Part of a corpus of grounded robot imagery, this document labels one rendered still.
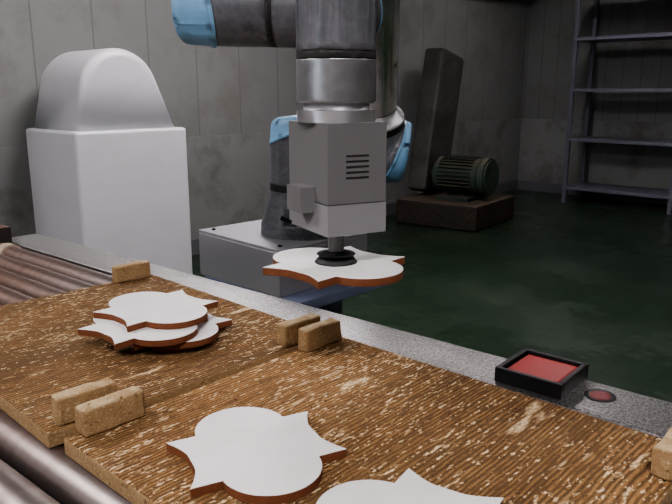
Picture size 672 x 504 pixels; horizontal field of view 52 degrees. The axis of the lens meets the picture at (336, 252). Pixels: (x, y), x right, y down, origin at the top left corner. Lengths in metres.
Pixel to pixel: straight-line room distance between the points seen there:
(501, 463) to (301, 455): 0.16
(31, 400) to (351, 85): 0.43
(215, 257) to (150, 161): 2.85
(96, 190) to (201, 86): 1.63
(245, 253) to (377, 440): 0.72
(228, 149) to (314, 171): 4.85
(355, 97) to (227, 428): 0.31
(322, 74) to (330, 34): 0.03
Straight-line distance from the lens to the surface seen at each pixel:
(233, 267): 1.30
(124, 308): 0.87
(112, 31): 4.98
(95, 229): 4.04
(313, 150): 0.64
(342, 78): 0.63
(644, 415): 0.76
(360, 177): 0.63
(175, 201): 4.28
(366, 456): 0.58
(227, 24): 0.75
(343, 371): 0.74
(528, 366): 0.80
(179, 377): 0.74
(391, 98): 1.22
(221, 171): 5.45
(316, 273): 0.64
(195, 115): 5.30
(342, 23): 0.63
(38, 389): 0.76
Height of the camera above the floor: 1.23
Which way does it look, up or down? 13 degrees down
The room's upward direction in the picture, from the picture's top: straight up
